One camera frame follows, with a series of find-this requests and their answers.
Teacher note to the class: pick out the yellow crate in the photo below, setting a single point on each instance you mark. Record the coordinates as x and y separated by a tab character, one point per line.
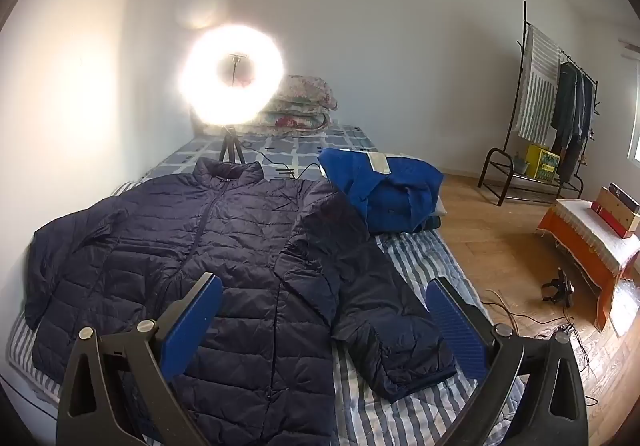
542	158

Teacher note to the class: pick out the dark hanging clothes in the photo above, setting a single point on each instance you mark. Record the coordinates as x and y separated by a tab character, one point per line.
570	115

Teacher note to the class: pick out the white lace table cover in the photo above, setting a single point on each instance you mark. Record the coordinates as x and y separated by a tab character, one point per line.
580	221

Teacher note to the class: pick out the navy puffer jacket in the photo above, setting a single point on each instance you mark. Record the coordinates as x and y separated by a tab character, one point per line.
240	236

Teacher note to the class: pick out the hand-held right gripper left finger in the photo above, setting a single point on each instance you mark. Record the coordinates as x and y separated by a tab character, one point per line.
192	326

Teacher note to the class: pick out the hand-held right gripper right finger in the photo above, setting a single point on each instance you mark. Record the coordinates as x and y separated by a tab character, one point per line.
457	326

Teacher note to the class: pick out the orange covered small table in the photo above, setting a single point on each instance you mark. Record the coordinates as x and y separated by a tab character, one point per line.
595	276

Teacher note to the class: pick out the black metal clothes rack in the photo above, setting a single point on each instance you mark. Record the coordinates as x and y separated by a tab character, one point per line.
524	75

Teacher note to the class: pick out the red flat box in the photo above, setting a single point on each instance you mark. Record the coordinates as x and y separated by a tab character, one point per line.
607	221

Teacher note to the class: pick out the window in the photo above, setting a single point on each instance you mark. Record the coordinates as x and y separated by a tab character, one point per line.
636	125

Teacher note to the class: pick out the black tripod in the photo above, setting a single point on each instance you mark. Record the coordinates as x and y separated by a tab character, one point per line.
229	140

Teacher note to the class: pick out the tan cardboard box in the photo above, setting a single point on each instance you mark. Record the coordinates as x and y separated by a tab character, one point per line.
617	208

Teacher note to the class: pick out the blue work jacket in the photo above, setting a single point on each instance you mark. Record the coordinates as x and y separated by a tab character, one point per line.
380	196

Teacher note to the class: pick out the blue checked bedsheet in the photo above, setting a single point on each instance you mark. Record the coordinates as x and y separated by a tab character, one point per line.
280	145

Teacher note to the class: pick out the striped towel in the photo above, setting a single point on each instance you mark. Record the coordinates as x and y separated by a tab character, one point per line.
537	85

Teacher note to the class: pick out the black device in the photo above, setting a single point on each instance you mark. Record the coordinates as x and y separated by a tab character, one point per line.
562	288

